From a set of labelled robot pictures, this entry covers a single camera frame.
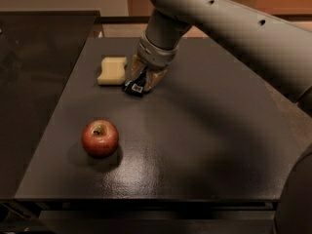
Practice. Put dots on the yellow sponge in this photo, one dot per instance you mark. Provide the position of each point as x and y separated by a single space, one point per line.
112 71

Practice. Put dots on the red apple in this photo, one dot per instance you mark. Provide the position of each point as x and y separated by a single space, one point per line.
100 139

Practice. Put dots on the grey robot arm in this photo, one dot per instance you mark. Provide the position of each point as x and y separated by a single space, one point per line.
278 51

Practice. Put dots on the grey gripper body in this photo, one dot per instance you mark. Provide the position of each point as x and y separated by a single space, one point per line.
155 58

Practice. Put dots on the dark blue rxbar wrapper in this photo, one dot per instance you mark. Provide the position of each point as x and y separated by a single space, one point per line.
136 87

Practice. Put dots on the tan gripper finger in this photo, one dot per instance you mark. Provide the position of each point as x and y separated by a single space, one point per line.
137 67
153 78

